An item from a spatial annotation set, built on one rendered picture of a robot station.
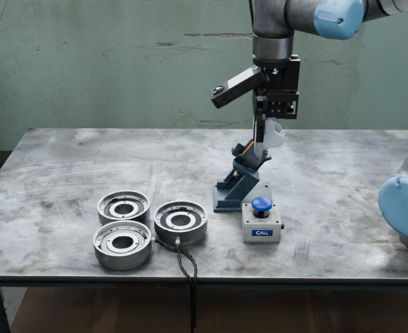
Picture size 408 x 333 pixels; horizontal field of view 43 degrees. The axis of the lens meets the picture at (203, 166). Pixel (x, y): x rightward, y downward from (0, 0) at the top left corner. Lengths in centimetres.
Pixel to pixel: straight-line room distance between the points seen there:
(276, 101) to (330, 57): 164
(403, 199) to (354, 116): 193
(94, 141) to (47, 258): 47
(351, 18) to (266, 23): 15
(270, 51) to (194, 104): 171
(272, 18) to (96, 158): 60
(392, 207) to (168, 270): 40
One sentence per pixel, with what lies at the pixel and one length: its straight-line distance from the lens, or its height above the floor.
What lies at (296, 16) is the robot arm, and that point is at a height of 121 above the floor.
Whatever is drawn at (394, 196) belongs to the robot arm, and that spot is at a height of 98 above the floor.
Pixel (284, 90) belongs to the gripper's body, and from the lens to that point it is 102.
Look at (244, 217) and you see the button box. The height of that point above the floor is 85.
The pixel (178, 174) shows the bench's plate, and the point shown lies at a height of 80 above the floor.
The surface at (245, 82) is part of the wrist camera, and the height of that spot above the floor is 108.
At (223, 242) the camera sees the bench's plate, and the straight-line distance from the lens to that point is 102.
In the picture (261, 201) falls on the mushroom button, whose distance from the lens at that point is 101.
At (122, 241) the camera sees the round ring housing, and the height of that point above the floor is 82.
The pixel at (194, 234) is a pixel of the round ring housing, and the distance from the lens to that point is 99.
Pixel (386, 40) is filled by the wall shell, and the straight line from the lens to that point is 268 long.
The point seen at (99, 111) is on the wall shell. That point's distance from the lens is 273.
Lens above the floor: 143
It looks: 30 degrees down
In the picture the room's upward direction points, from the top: straight up
